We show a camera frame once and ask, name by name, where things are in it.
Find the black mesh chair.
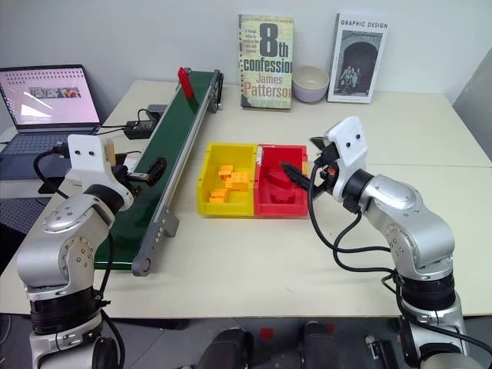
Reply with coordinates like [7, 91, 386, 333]
[0, 197, 52, 274]

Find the yellow plastic bin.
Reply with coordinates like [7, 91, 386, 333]
[197, 142, 258, 218]

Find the beige and lilac bowl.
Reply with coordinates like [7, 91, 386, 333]
[292, 65, 331, 105]

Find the grey partition panel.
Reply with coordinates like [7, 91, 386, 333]
[452, 48, 492, 167]

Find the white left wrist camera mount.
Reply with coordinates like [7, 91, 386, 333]
[67, 134, 134, 198]

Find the black perforated box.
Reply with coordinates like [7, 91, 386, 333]
[145, 103, 171, 117]

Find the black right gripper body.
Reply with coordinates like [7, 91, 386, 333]
[311, 142, 342, 194]

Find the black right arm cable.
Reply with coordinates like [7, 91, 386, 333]
[306, 164, 492, 357]

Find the red plastic bin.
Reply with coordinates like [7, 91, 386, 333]
[253, 143, 309, 218]

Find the green conveyor belt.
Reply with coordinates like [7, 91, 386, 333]
[93, 69, 224, 277]

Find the dark rounded shape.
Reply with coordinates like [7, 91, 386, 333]
[198, 326, 255, 369]
[298, 321, 336, 369]

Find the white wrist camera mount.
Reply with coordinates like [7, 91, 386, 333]
[325, 116, 372, 204]
[67, 134, 134, 198]

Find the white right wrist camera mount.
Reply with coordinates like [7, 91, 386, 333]
[325, 116, 372, 204]

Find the black adapter cable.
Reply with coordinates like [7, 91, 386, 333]
[98, 108, 155, 135]

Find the graphic design book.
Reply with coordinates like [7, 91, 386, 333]
[327, 12, 389, 105]

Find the open grey laptop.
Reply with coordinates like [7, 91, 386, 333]
[0, 64, 102, 181]

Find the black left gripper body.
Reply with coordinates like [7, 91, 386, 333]
[112, 152, 142, 195]

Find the black power adapter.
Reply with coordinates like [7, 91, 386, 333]
[124, 119, 158, 140]

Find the red toy brick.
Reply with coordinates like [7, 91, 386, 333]
[266, 166, 294, 190]
[177, 67, 195, 98]

